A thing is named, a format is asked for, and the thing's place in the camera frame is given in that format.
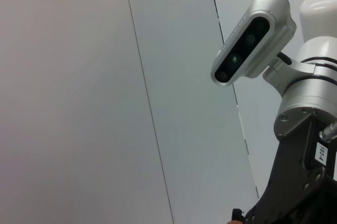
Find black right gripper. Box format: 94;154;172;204
242;114;337;224

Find gripper cable with metal plugs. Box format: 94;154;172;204
318;121;337;143

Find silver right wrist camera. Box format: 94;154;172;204
210;0;298;86

